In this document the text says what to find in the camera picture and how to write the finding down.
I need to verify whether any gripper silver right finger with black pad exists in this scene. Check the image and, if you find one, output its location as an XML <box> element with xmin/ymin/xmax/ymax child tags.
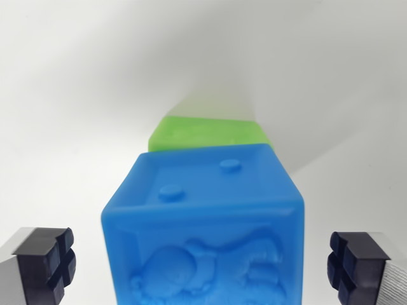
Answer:
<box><xmin>326</xmin><ymin>231</ymin><xmax>407</xmax><ymax>305</ymax></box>

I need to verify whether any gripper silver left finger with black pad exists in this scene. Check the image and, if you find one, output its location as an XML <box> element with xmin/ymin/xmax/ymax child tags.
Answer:
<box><xmin>0</xmin><ymin>226</ymin><xmax>78</xmax><ymax>305</ymax></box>

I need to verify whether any blue soft embossed cube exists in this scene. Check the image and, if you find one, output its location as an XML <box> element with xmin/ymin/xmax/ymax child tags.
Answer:
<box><xmin>100</xmin><ymin>143</ymin><xmax>305</xmax><ymax>305</ymax></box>

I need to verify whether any green soft cube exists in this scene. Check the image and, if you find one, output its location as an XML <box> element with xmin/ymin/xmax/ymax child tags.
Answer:
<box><xmin>148</xmin><ymin>115</ymin><xmax>275</xmax><ymax>153</ymax></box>

